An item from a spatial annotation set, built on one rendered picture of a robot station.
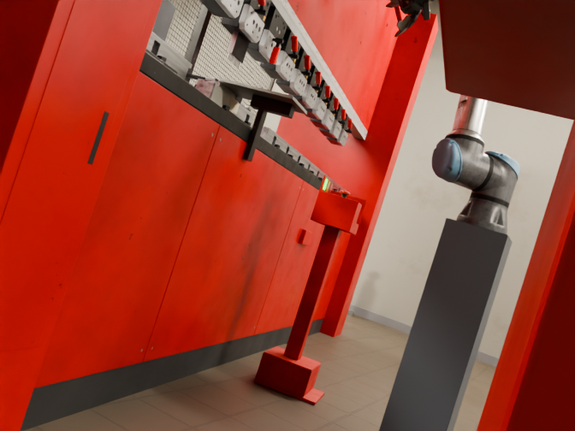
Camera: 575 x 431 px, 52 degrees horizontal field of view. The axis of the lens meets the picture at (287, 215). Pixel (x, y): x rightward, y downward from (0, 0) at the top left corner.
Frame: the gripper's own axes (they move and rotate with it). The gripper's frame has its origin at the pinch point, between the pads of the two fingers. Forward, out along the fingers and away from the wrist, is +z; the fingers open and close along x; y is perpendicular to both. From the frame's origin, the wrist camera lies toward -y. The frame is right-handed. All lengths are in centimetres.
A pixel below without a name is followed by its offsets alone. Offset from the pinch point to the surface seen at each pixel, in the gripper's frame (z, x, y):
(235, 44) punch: 24, 22, 67
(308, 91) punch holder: 49.2, 4.2, -2.6
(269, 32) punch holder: 22, 12, 50
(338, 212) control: 35, 71, 14
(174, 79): 7, 61, 109
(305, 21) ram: 26.1, -8.9, 20.7
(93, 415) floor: 55, 132, 110
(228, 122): 23, 56, 78
